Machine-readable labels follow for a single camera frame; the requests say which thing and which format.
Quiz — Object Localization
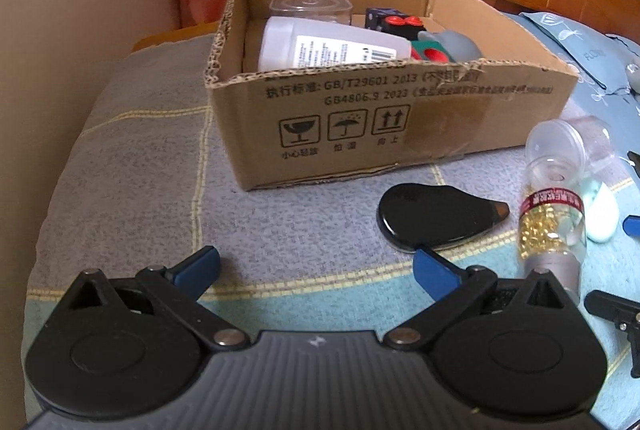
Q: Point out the light blue earbuds case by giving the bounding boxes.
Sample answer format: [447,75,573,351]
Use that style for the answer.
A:
[582,181,620,244]

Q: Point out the capsule bottle silver cap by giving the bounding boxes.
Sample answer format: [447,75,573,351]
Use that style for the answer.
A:
[518,120,587,302]

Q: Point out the white translucent plastic bottle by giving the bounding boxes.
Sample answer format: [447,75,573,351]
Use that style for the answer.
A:
[257,16,412,72]

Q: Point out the black toy car red wheels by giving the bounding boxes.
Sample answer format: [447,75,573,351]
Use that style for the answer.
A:
[364,8,425,41]

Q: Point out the clear round plastic container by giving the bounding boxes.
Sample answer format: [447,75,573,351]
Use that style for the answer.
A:
[269,0,352,25]

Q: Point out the black teardrop case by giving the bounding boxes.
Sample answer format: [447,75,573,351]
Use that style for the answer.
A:
[376,183,510,252]

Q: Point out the clear empty plastic jar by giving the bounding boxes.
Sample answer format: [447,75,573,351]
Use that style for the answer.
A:
[566,116,615,174]

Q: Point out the grey blue checked cushion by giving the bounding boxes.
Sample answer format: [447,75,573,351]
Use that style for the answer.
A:
[22,34,640,420]

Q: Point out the blue floral bedding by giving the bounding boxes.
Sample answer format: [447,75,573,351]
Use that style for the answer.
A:
[512,12,639,429]

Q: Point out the green toy truck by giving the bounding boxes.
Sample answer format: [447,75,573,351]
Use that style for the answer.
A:
[411,38,454,64]

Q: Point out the grey elephant toy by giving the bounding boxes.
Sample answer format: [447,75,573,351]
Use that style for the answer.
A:
[418,29,484,62]

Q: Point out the cardboard box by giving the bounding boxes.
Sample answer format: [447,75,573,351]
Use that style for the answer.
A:
[205,0,577,190]

